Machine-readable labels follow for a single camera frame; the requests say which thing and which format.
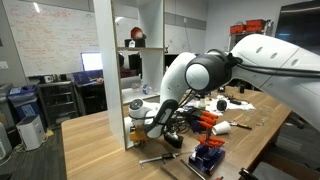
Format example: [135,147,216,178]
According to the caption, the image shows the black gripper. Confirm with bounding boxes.
[129,128,147,148]

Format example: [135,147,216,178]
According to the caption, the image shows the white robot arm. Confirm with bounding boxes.
[129,34,320,143]

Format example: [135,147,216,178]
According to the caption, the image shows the plastic bag on shelf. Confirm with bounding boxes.
[131,83,153,95]

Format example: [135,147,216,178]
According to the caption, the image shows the white wooden shelf unit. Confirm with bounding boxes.
[93,0,165,150]

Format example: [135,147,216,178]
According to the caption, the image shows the black tape dispenser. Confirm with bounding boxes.
[164,132,183,149]

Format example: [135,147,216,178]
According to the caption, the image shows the metal rod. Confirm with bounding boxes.
[160,166,178,180]
[180,159,206,180]

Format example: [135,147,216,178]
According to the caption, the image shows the white cloth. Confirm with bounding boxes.
[185,94,257,116]

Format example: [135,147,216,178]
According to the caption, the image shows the white paper cup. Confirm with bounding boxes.
[212,121,231,135]

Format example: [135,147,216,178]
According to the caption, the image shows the black metal cart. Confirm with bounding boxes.
[37,81,79,127]

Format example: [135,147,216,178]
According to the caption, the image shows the lit computer monitor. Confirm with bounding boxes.
[81,52,102,71]

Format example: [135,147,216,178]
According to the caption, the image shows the black round speaker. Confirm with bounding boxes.
[216,100,227,111]

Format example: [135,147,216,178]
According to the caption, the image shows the red helmet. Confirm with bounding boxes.
[131,27,147,39]

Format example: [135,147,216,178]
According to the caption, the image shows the white air purifier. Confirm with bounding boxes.
[16,115,45,151]

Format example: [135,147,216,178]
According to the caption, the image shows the blue recycling bin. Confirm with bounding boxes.
[8,85,43,121]

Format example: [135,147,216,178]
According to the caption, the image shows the clear plastic cup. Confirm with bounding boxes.
[259,106,273,122]

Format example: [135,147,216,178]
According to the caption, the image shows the whiteboard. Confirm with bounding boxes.
[3,0,99,77]

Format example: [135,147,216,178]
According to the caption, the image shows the red storage bins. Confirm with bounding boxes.
[230,19,266,34]

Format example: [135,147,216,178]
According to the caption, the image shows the orange-handled tool set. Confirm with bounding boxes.
[183,107,218,132]

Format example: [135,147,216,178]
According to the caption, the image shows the yellow-handled utility knife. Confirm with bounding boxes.
[229,121,252,130]

